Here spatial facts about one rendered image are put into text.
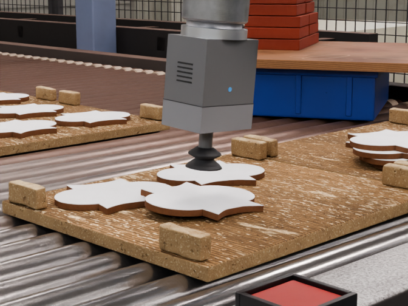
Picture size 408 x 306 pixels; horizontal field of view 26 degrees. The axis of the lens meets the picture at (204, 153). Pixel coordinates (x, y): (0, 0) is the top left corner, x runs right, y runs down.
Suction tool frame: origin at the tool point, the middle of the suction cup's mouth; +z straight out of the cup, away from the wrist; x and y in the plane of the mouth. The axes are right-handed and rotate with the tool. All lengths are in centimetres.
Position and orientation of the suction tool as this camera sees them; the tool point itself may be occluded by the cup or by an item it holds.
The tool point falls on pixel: (203, 167)
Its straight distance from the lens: 102.4
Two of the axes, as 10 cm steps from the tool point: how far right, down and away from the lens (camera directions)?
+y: -7.0, 0.8, -7.1
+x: 7.1, 1.9, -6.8
